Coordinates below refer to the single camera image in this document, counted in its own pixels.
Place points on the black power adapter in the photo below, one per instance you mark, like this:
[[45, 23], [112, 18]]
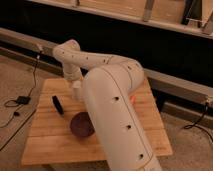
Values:
[[23, 100]]

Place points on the wooden table board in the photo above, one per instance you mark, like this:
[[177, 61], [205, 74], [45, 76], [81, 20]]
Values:
[[50, 140]]

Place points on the orange carrot toy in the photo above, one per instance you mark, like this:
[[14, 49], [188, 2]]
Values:
[[132, 99]]

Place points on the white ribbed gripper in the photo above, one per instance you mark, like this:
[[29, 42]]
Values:
[[72, 72]]

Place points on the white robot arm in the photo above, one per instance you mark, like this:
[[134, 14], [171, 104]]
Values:
[[107, 81]]

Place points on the dark purple bowl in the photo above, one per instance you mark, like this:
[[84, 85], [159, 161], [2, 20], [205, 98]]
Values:
[[81, 125]]

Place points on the black eraser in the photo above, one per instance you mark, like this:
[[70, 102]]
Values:
[[57, 105]]

